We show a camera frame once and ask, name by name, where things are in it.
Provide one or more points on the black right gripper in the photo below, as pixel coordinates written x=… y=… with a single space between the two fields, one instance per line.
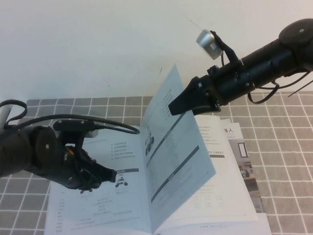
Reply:
x=230 y=85

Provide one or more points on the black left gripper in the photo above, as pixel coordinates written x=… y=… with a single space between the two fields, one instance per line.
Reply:
x=75 y=176

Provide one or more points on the white product catalogue book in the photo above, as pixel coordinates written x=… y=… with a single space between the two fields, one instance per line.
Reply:
x=122 y=208

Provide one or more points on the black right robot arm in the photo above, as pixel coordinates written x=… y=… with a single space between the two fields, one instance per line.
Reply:
x=274 y=63

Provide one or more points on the grey checked tablecloth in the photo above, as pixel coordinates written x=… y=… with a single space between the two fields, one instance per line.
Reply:
x=97 y=107

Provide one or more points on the white side panel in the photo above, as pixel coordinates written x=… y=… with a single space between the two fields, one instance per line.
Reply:
x=3 y=115

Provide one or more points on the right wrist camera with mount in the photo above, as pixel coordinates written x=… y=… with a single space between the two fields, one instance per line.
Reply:
x=207 y=42

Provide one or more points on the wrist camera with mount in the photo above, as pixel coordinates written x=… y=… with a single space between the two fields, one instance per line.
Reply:
x=73 y=125
x=207 y=42

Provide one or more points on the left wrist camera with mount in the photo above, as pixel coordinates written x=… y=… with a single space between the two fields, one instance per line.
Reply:
x=73 y=125

